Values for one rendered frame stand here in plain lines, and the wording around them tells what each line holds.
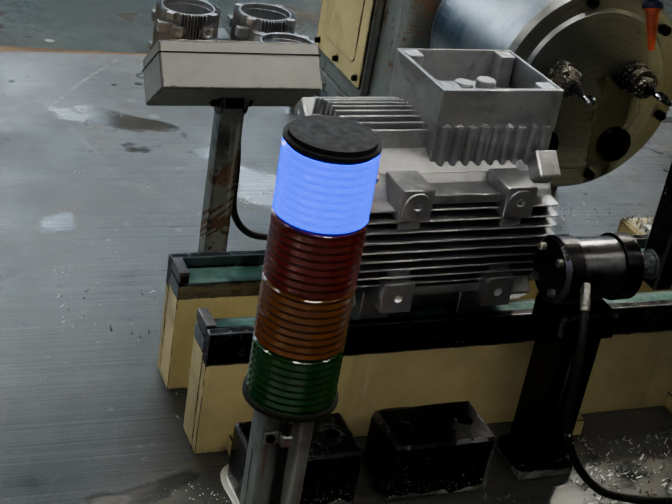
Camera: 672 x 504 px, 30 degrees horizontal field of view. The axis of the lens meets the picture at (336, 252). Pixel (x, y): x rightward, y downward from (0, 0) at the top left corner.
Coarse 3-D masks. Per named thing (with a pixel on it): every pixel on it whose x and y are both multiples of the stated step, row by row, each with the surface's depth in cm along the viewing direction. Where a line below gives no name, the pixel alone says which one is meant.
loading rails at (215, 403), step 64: (192, 256) 118; (256, 256) 121; (192, 320) 118; (384, 320) 113; (448, 320) 116; (512, 320) 118; (640, 320) 125; (192, 384) 112; (384, 384) 117; (448, 384) 120; (512, 384) 123; (640, 384) 129; (192, 448) 113
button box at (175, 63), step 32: (160, 64) 123; (192, 64) 124; (224, 64) 125; (256, 64) 127; (288, 64) 128; (160, 96) 125; (192, 96) 127; (224, 96) 128; (256, 96) 129; (288, 96) 130
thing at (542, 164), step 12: (300, 108) 114; (312, 108) 114; (540, 156) 111; (552, 156) 111; (528, 168) 112; (540, 168) 111; (552, 168) 111; (540, 180) 112; (552, 180) 112; (516, 288) 116; (528, 288) 117
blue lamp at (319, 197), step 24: (288, 168) 73; (312, 168) 72; (336, 168) 72; (360, 168) 73; (288, 192) 74; (312, 192) 73; (336, 192) 73; (360, 192) 74; (288, 216) 74; (312, 216) 74; (336, 216) 74; (360, 216) 75
